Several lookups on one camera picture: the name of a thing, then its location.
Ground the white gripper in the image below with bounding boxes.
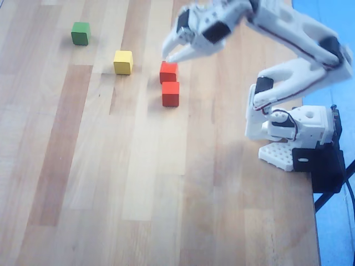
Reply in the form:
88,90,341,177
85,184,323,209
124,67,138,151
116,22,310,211
161,4,212,64

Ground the red wooden cube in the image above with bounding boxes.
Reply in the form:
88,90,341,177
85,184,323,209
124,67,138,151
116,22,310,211
159,61,179,84
161,81,180,107

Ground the yellow wooden cube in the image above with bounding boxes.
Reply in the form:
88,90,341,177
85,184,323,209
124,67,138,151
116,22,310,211
113,50,134,75

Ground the green wooden cube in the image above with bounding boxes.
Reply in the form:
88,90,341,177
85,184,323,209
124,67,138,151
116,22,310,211
70,22,92,46

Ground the black table clamp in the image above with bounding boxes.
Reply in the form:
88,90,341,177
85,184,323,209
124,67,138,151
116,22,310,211
292,132,347,194

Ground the black table strut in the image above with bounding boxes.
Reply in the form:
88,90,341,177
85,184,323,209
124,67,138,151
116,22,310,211
314,191,338,214

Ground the white perforated base plate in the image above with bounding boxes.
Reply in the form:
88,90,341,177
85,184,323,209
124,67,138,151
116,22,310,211
258,140,295,172

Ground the black cable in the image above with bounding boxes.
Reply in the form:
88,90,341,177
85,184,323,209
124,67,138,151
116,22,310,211
342,166,355,216

